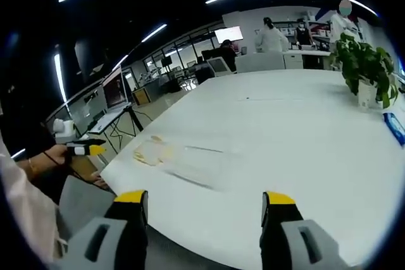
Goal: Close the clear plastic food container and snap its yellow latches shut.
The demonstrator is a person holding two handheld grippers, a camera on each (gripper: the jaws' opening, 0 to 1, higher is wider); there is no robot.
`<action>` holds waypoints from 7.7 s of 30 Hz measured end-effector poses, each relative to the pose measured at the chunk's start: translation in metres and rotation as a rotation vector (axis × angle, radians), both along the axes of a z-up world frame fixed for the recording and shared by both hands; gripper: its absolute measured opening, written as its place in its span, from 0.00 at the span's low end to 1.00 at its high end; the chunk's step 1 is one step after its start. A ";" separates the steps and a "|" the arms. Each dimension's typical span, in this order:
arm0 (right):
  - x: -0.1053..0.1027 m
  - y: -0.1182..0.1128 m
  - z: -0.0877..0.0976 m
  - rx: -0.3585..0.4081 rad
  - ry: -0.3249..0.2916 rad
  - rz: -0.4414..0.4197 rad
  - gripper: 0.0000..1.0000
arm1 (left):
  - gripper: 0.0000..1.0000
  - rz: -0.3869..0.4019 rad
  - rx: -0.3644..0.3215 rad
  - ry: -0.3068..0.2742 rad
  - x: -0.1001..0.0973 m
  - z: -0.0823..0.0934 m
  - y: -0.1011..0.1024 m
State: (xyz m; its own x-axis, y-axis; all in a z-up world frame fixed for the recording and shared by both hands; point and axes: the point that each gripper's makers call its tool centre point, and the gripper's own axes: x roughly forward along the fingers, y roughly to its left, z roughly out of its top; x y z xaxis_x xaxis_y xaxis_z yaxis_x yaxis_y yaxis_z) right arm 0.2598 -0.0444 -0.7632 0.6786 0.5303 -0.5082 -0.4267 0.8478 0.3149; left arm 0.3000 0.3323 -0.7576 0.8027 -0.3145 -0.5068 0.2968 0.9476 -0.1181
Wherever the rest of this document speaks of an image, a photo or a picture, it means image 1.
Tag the translucent plastic buckle part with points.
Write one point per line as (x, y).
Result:
(152, 155)
(157, 138)

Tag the white plant pot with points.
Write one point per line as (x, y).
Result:
(367, 94)

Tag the blue tissue packet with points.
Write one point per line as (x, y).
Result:
(395, 127)

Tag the white office chair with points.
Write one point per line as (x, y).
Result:
(220, 67)

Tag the bright wall screen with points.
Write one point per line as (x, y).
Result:
(228, 34)

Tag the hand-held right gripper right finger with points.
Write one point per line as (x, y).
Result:
(316, 244)

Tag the person's white clothing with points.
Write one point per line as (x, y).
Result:
(25, 206)

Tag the green leafy plant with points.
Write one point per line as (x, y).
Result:
(364, 61)

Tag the glass partition panel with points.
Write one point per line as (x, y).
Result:
(87, 108)

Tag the computer monitor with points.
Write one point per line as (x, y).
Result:
(116, 91)

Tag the clear plastic sheet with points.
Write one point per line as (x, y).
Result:
(199, 169)

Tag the white side desk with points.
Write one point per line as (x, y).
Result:
(106, 119)

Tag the cardboard box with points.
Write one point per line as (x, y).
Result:
(141, 96)

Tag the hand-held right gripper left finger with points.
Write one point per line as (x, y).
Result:
(95, 244)

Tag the person's left hand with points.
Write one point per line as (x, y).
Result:
(57, 155)

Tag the black tripod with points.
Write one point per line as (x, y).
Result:
(134, 121)

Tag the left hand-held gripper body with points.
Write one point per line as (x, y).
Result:
(64, 128)

